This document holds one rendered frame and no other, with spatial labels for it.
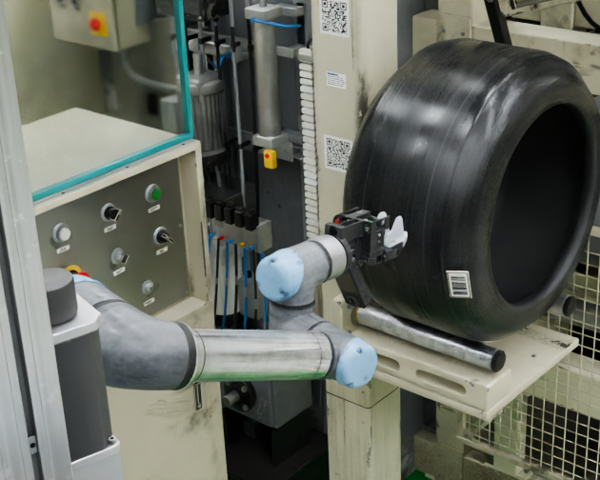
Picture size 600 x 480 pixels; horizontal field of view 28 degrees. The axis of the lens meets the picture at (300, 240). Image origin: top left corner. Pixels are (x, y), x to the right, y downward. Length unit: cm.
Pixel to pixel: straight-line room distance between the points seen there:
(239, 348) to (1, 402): 65
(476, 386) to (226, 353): 79
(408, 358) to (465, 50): 63
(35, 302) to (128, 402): 144
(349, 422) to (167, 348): 121
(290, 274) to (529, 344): 87
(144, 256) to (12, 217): 146
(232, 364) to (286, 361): 10
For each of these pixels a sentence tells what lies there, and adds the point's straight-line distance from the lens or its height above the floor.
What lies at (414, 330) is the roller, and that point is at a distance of 243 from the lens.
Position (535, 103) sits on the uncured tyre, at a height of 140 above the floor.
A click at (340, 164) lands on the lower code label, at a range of 249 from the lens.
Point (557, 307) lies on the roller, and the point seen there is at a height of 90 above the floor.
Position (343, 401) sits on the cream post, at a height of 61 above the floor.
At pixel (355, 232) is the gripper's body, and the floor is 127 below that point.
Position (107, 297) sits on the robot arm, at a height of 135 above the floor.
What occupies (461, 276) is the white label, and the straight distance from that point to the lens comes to 216.
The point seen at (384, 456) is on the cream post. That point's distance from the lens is 285.
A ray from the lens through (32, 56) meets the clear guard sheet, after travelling 219.
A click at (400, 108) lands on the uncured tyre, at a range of 221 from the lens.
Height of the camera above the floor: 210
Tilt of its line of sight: 25 degrees down
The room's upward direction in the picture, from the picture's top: 3 degrees counter-clockwise
